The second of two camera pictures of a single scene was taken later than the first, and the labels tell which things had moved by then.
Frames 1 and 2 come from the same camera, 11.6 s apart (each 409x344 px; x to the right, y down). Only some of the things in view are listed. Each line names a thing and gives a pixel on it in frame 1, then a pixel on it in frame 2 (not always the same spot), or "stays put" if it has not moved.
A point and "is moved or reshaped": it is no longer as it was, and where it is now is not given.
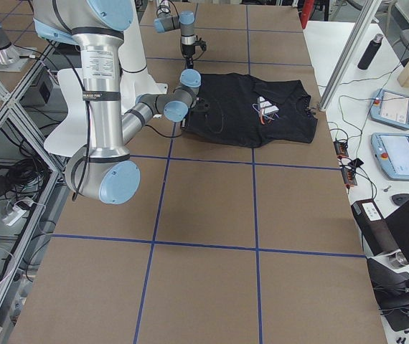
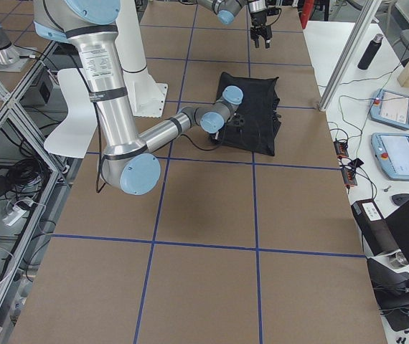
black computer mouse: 400,198 stays put
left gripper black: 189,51 to 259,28
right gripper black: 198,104 to 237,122
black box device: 376,233 stays put
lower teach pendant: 400,158 stays put
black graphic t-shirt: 247,112 is moved or reshaped
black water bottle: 370,52 stays put
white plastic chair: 71,137 stays put
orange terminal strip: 341,150 stays put
